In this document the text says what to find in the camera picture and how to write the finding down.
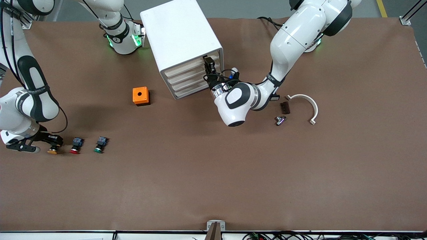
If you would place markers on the silver metal key switch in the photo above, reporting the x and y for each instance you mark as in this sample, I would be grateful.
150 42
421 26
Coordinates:
280 120

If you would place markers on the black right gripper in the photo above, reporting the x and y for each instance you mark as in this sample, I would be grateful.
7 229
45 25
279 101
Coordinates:
47 137

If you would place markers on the aluminium corner profile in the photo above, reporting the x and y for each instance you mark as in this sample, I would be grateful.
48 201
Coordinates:
406 20

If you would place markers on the white curved plastic clamp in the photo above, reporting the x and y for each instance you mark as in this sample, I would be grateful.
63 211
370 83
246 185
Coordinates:
303 96

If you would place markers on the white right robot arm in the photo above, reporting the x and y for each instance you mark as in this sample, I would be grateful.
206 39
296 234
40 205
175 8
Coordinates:
33 100

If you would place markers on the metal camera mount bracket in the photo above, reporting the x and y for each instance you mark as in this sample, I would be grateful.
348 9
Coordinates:
216 230

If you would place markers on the green push button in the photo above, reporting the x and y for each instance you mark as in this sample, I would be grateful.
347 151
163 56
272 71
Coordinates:
100 145

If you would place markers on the orange button enclosure box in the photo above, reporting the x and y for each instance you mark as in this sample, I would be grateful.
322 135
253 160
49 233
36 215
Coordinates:
140 95

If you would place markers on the brown terminal block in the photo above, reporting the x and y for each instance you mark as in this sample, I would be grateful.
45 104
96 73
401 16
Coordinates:
285 108

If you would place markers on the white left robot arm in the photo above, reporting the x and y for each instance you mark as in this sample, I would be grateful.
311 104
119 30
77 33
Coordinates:
293 36

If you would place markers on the black square push button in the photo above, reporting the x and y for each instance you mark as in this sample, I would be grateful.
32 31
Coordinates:
275 97

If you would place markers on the red push button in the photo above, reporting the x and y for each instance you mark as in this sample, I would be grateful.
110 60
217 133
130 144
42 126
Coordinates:
76 146

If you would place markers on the aluminium frame profile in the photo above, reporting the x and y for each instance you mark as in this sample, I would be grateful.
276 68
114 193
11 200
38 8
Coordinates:
29 22

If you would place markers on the yellow push button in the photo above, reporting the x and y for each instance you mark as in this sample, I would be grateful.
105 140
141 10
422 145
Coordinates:
52 151

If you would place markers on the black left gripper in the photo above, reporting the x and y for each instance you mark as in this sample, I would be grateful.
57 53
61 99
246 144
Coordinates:
212 81

